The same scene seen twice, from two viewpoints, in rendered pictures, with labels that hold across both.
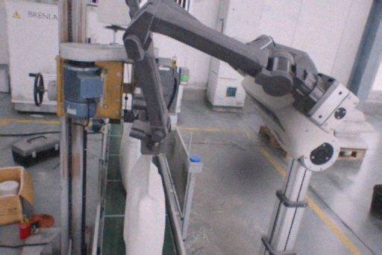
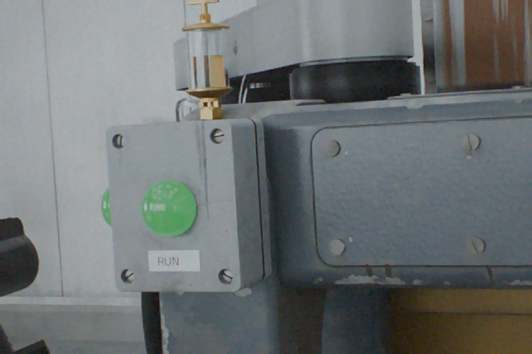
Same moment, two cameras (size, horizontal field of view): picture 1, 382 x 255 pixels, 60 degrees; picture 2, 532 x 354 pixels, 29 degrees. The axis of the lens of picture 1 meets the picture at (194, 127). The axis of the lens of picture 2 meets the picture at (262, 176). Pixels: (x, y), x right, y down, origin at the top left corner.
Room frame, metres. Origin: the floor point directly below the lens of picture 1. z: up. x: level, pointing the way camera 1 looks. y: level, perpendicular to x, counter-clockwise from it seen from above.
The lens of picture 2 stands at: (2.15, -0.33, 1.33)
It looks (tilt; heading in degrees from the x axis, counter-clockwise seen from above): 3 degrees down; 127
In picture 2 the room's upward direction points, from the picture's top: 3 degrees counter-clockwise
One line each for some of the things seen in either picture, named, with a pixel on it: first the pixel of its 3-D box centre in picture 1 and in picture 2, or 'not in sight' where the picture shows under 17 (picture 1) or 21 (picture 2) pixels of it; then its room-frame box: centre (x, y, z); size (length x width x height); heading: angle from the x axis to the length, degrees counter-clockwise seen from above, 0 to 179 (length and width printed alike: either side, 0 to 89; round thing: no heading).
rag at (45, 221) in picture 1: (40, 221); not in sight; (1.97, 1.03, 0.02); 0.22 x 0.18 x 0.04; 15
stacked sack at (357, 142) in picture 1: (340, 139); not in sight; (4.24, -2.01, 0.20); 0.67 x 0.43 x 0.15; 105
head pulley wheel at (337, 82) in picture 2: not in sight; (355, 85); (1.77, 0.29, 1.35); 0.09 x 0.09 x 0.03
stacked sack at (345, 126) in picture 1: (345, 123); not in sight; (4.25, -2.00, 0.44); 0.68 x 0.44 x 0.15; 105
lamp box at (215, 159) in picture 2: (183, 76); (189, 204); (1.77, 0.10, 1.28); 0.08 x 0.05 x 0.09; 15
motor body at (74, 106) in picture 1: (80, 90); not in sight; (1.48, 0.56, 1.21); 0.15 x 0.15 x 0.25
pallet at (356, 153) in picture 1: (310, 141); not in sight; (4.35, -1.65, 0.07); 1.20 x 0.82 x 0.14; 107
